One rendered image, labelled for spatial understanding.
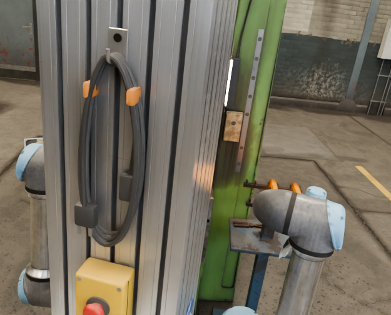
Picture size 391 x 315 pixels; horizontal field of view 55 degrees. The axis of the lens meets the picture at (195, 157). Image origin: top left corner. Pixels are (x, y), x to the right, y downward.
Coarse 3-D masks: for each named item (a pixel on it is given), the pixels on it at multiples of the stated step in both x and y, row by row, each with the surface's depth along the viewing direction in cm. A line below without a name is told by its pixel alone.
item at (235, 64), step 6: (246, 18) 187; (240, 42) 192; (234, 60) 193; (240, 60) 193; (234, 66) 194; (234, 72) 195; (228, 78) 199; (234, 78) 196; (228, 84) 198; (234, 84) 198; (228, 90) 199; (234, 90) 199; (228, 96) 200; (234, 96) 200; (228, 102) 201
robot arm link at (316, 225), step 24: (288, 216) 95; (312, 216) 93; (336, 216) 92; (288, 240) 102; (312, 240) 94; (336, 240) 92; (288, 264) 103; (312, 264) 97; (288, 288) 102; (312, 288) 100; (288, 312) 102
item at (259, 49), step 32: (256, 0) 185; (256, 32) 191; (256, 64) 198; (256, 96) 205; (256, 128) 212; (224, 160) 218; (256, 160) 219; (224, 192) 227; (224, 224) 235; (224, 256) 245; (224, 288) 255
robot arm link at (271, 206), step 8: (264, 192) 103; (272, 192) 100; (280, 192) 99; (288, 192) 98; (256, 200) 103; (264, 200) 100; (272, 200) 98; (280, 200) 96; (288, 200) 96; (256, 208) 102; (264, 208) 99; (272, 208) 97; (280, 208) 95; (256, 216) 103; (264, 216) 99; (272, 216) 96; (280, 216) 95; (264, 224) 101; (272, 224) 97; (280, 224) 96; (280, 232) 99
